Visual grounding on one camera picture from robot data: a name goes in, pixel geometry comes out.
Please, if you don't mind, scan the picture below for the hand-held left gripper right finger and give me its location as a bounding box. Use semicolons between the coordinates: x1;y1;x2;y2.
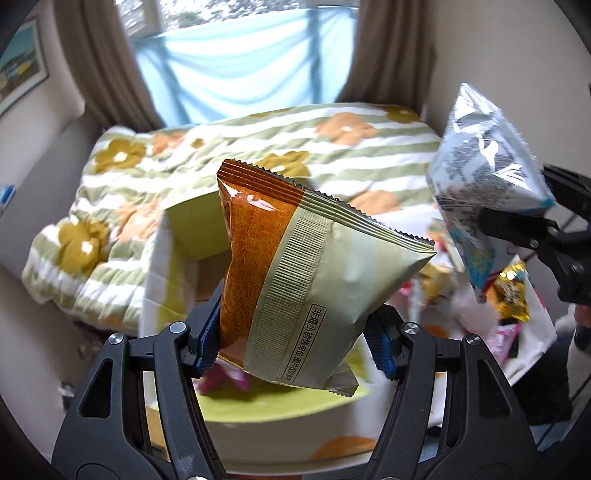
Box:
362;307;541;480

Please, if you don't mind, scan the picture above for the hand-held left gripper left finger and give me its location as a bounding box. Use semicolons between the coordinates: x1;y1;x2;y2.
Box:
52;282;227;480

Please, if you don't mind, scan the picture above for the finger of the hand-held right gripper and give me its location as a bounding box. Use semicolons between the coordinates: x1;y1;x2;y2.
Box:
478;209;591;304
542;164;591;222

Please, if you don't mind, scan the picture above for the silver blue snack packet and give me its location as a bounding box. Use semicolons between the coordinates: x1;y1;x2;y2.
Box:
426;83;557;303

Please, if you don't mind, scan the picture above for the orange and beige snack packet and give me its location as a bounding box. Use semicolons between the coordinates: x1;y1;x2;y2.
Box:
217;159;437;398

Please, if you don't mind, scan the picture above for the white storage box green lining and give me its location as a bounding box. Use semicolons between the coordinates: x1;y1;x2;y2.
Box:
139;191;444;462

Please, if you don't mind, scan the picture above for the person's right forearm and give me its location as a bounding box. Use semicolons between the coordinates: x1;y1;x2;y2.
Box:
556;305;591;407

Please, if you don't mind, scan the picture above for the small pink snack packet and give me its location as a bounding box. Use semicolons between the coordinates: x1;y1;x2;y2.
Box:
198;360;252;395

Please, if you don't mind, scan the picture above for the gold candy packet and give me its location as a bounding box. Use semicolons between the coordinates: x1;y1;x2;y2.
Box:
489;261;532;324

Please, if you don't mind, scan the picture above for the yellow snack packet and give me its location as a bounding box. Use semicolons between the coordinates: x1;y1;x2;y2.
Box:
418;263;452;302

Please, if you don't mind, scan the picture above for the pink candy packet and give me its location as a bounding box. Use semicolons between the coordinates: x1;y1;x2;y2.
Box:
493;323;523;366

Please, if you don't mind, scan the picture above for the dark cloth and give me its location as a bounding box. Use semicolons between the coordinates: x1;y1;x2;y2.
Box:
508;335;575;428

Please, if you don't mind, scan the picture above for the floral striped blanket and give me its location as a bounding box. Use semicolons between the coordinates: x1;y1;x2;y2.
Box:
21;104;444;324

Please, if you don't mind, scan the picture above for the beige curtain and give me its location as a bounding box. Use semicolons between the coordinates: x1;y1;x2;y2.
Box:
339;0;437;118
53;0;167;132

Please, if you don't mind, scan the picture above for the light blue cloth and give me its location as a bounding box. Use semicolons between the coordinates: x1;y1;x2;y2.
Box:
131;7;361;127

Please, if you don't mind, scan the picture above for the window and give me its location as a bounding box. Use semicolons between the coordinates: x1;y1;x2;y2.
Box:
115;0;361;40

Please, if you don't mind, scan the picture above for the framed wall poster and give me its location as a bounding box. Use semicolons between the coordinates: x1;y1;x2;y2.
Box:
0;16;49;118

